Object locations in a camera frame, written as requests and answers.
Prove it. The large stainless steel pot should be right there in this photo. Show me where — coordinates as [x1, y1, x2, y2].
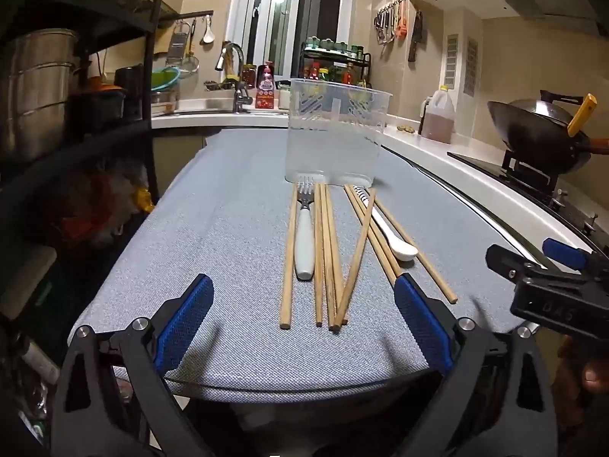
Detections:
[0, 29, 81, 163]

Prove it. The clear plastic utensil container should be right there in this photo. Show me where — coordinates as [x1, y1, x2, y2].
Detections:
[284, 77, 393, 186]

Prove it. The chrome kitchen faucet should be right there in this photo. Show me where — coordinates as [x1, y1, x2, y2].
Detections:
[215, 43, 253, 114]

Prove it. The red plastic bag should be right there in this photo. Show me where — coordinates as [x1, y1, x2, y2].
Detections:
[43, 162, 143, 253]

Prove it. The plastic cooking oil jug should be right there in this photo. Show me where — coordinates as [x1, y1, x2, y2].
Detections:
[419, 86, 456, 144]

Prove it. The white ceramic spoon striped handle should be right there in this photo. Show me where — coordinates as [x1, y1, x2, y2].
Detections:
[352, 185, 419, 262]

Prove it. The metal grater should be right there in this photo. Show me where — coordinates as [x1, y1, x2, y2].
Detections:
[166, 24, 188, 65]

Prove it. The grey fabric table cover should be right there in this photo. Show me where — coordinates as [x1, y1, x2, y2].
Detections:
[69, 126, 548, 403]

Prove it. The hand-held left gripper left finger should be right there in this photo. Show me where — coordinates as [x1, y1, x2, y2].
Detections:
[50, 273, 215, 457]

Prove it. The hanging kitchen knife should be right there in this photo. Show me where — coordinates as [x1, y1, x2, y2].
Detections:
[408, 10, 423, 62]

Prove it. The white handled metal fork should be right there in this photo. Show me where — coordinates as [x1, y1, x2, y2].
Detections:
[294, 175, 316, 281]

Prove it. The dark pot with orange lid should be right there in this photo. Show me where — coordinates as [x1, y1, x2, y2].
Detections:
[71, 81, 127, 127]

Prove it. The kitchen window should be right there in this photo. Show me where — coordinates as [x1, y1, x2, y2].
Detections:
[223, 0, 355, 84]

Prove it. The red dish soap bottle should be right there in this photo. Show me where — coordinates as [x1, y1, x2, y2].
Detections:
[254, 62, 277, 110]

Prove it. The person's right hand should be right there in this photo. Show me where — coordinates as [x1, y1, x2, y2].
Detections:
[554, 336, 609, 434]

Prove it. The row of hanging kitchen utensils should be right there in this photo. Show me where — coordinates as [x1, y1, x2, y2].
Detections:
[373, 0, 410, 45]

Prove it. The black jar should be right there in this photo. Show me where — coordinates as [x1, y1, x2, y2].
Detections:
[114, 66, 144, 120]

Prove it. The black gas stove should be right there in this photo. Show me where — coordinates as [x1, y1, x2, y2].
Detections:
[447, 150, 609, 251]

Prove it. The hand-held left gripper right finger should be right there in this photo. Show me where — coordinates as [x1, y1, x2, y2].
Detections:
[394, 273, 560, 457]

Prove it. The black metal shelving rack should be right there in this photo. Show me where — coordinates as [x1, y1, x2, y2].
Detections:
[0, 0, 215, 267]

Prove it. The black wok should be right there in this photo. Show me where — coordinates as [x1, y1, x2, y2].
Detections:
[488, 90, 609, 174]

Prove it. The yellow handled spatula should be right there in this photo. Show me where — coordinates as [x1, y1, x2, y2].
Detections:
[568, 94, 598, 137]

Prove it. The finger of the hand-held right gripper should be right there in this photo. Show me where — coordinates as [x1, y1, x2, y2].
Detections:
[542, 237, 609, 273]
[485, 244, 548, 287]

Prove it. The green plastic basin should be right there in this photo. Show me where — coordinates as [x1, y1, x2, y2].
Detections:
[151, 67, 182, 92]

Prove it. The black spice rack with bottles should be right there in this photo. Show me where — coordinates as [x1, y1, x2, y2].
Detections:
[300, 37, 373, 89]

